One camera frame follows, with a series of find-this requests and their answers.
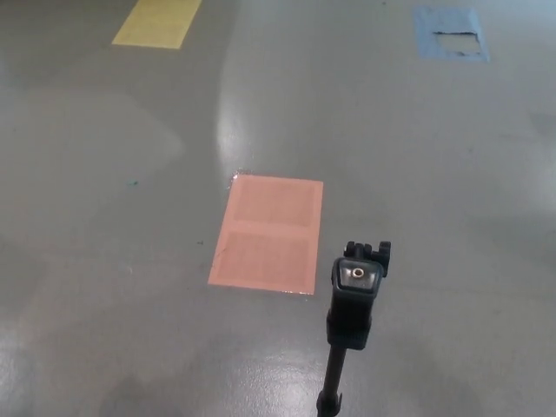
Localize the black phone stand tripod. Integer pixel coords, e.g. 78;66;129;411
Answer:
315;240;394;417

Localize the orange floor marking rectangle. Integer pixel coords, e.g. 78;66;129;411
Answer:
207;173;325;296

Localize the yellow floor marking rectangle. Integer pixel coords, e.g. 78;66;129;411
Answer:
111;0;203;50

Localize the torn blue floor marking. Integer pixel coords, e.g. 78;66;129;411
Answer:
412;6;491;64

